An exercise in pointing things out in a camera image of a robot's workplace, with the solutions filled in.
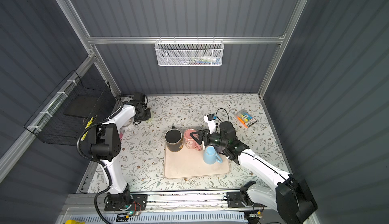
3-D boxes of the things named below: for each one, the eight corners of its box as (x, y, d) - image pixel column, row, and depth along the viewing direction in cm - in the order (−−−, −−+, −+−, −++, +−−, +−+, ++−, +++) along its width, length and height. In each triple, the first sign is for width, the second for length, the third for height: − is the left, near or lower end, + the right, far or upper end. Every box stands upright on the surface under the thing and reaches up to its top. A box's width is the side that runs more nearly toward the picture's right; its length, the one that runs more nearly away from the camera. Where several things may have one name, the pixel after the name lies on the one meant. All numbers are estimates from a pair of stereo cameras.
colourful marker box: (245, 129, 103) (245, 127, 101) (233, 118, 109) (234, 116, 107) (256, 122, 106) (256, 120, 105) (244, 111, 113) (244, 109, 111)
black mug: (166, 151, 93) (163, 143, 84) (169, 133, 101) (166, 124, 92) (183, 151, 93) (181, 143, 84) (184, 133, 101) (183, 124, 92)
